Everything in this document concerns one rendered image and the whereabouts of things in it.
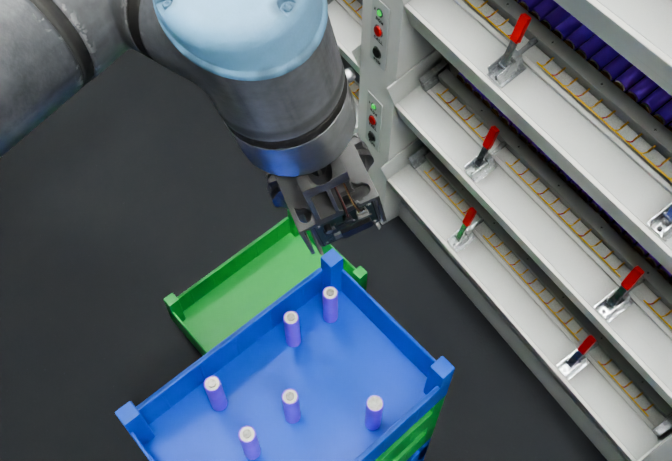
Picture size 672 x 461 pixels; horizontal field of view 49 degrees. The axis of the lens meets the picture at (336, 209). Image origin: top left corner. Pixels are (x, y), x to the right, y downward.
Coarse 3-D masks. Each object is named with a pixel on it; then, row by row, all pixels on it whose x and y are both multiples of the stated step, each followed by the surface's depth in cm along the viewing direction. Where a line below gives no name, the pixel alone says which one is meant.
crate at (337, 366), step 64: (256, 320) 85; (320, 320) 91; (384, 320) 87; (192, 384) 84; (256, 384) 86; (320, 384) 86; (384, 384) 86; (448, 384) 82; (192, 448) 82; (320, 448) 82; (384, 448) 80
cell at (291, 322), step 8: (288, 312) 84; (296, 312) 84; (288, 320) 84; (296, 320) 84; (288, 328) 84; (296, 328) 85; (288, 336) 86; (296, 336) 86; (288, 344) 88; (296, 344) 88
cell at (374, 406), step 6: (372, 396) 78; (378, 396) 78; (366, 402) 78; (372, 402) 78; (378, 402) 78; (366, 408) 79; (372, 408) 78; (378, 408) 78; (366, 414) 80; (372, 414) 78; (378, 414) 78; (366, 420) 81; (372, 420) 80; (378, 420) 80; (366, 426) 83; (372, 426) 82; (378, 426) 82
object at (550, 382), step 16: (400, 208) 145; (416, 224) 142; (432, 240) 139; (448, 256) 137; (448, 272) 140; (464, 272) 135; (464, 288) 137; (480, 304) 134; (496, 320) 132; (512, 336) 129; (528, 352) 127; (544, 368) 124; (544, 384) 127; (560, 384) 123; (560, 400) 125; (576, 416) 123; (592, 432) 121; (608, 448) 118
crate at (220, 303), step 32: (288, 224) 142; (256, 256) 142; (288, 256) 142; (320, 256) 142; (192, 288) 132; (224, 288) 138; (256, 288) 138; (288, 288) 138; (192, 320) 134; (224, 320) 134
